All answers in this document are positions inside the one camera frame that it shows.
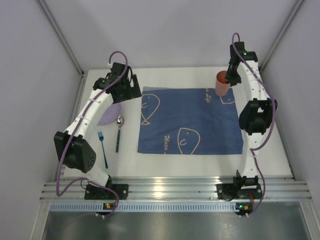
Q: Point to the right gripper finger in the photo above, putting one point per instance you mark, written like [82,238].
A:
[230,75]
[234,80]

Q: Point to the purple plastic plate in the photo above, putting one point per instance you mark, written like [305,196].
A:
[110,115]

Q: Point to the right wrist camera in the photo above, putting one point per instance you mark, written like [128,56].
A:
[238,50]

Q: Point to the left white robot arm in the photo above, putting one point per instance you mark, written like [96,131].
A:
[72,145]

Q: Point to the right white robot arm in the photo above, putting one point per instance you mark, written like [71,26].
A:
[257,115]

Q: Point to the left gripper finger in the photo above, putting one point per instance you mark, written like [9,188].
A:
[126,96]
[136,87]

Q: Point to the perforated cable duct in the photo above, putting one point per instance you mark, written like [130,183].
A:
[148,207]

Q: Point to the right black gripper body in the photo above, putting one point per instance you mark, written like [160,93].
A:
[232,77]

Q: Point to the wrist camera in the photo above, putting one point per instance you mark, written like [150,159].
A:
[119,68]
[238,50]

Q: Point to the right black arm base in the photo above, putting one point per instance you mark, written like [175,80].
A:
[242,187]

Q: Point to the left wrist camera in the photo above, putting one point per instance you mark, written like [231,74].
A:
[119,68]

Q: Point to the spoon with green handle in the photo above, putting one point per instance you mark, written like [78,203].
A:
[119,123]

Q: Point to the blue plastic fork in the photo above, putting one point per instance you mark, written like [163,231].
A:
[101,139]

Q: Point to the blue fish-print cloth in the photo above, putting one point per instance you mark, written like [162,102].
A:
[189,121]

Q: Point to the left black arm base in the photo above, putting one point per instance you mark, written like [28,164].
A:
[93,192]

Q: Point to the aluminium frame rail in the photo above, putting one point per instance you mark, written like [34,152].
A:
[186,189]

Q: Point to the orange plastic cup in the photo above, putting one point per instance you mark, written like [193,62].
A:
[221,85]

